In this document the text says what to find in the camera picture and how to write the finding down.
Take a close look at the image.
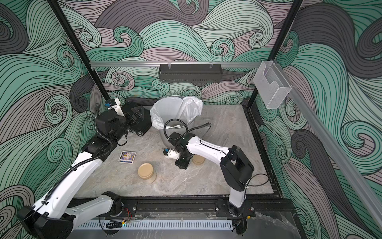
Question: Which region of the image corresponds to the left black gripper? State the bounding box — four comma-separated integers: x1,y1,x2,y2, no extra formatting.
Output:
110,106,142,145

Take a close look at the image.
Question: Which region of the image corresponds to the beige jar lid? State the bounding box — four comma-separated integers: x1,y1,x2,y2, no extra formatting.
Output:
192,154,205,165

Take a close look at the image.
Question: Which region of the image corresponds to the jar with beige lid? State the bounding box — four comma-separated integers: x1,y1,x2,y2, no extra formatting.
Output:
138,163,157,184

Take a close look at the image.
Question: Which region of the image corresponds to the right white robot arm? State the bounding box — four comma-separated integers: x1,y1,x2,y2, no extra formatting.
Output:
164,132,254,217

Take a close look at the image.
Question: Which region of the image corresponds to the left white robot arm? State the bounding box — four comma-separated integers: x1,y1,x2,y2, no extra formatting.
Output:
17,107,149,239

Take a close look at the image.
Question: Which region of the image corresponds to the black flat case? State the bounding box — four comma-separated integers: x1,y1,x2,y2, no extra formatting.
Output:
121,102,152,136

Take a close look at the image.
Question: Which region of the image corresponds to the small colourful card box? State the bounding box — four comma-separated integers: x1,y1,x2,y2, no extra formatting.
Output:
118,151,136,164

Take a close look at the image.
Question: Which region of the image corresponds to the white plastic bin liner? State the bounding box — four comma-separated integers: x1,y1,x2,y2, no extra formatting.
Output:
150,96,203,130

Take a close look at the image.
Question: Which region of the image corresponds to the silver mesh waste bin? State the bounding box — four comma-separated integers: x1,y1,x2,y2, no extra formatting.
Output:
158,95,196,148

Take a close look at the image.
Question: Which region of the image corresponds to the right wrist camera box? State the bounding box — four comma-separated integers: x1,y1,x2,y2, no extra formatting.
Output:
163,148,179,160

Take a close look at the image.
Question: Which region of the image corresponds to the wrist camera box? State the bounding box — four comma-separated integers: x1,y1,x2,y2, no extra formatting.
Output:
163,148,179,160
105,98,124,116

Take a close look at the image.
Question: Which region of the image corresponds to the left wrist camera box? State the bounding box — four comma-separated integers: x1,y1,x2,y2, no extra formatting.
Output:
105,98,124,116

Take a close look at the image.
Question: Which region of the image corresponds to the black corrugated right cable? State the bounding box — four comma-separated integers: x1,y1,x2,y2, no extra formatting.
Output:
163,119,212,141

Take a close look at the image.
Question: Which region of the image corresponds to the white slotted cable duct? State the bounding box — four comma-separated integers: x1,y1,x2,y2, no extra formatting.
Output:
77,219,233,231

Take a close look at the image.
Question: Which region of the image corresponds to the black perforated wall shelf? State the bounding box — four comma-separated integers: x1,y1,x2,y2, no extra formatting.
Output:
158,63,223,83

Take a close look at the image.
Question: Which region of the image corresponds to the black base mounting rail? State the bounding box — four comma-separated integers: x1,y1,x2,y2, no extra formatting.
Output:
120,195,294,218

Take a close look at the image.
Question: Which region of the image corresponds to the clear acrylic wall holder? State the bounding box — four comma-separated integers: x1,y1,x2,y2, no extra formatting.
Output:
253,61,291,109

